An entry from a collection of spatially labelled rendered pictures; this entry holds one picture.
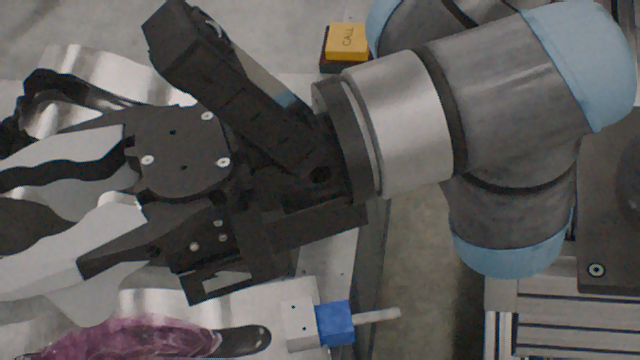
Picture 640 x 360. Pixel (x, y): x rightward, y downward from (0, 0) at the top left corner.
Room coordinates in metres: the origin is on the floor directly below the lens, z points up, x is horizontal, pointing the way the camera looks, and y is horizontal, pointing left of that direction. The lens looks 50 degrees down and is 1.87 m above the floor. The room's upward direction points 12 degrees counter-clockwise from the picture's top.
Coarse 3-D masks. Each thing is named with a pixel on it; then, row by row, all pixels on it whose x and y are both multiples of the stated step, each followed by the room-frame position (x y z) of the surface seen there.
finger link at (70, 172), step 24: (48, 144) 0.39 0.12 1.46; (72, 144) 0.38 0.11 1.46; (96, 144) 0.38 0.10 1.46; (120, 144) 0.38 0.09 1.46; (0, 168) 0.38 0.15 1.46; (24, 168) 0.37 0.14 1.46; (48, 168) 0.37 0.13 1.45; (72, 168) 0.37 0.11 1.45; (96, 168) 0.37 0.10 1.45; (120, 168) 0.38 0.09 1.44; (0, 192) 0.37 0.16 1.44; (48, 192) 0.38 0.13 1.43; (72, 192) 0.38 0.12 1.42; (96, 192) 0.38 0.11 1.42; (72, 216) 0.38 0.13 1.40
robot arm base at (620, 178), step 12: (636, 144) 0.57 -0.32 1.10; (624, 156) 0.58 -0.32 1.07; (636, 156) 0.56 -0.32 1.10; (624, 168) 0.56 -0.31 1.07; (636, 168) 0.55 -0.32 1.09; (624, 180) 0.55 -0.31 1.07; (636, 180) 0.54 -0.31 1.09; (624, 192) 0.54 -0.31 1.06; (636, 192) 0.53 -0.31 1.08; (624, 204) 0.54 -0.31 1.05; (636, 204) 0.53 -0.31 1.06; (624, 216) 0.53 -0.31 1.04; (636, 216) 0.52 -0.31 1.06; (636, 228) 0.52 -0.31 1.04
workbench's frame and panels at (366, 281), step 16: (368, 208) 1.12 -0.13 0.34; (384, 208) 1.27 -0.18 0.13; (368, 224) 1.10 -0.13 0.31; (384, 224) 1.25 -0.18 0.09; (368, 240) 1.08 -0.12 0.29; (384, 240) 1.21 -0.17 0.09; (368, 256) 1.07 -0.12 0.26; (368, 272) 1.05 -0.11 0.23; (352, 288) 0.69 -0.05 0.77; (368, 288) 1.04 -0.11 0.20; (352, 304) 0.87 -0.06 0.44; (368, 304) 1.02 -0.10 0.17; (368, 336) 0.98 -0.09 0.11; (352, 352) 0.86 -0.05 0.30; (368, 352) 0.96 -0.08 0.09
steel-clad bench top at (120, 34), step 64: (0, 0) 1.35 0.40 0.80; (64, 0) 1.31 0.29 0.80; (128, 0) 1.28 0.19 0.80; (192, 0) 1.25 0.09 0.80; (256, 0) 1.22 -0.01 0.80; (320, 0) 1.19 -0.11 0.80; (0, 64) 1.20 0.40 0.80; (0, 256) 0.83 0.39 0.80; (320, 256) 0.72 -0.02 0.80; (0, 320) 0.73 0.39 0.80
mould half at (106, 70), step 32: (64, 64) 1.02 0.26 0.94; (96, 64) 1.02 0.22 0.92; (128, 64) 1.02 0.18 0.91; (0, 96) 1.06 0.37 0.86; (128, 96) 0.97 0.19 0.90; (160, 96) 0.97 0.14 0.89; (32, 128) 0.91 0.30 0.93; (64, 128) 0.91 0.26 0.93; (0, 160) 0.87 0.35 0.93; (32, 192) 0.81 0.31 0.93; (0, 224) 0.82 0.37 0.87; (32, 224) 0.81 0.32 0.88; (64, 224) 0.79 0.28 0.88; (288, 256) 0.70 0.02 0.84
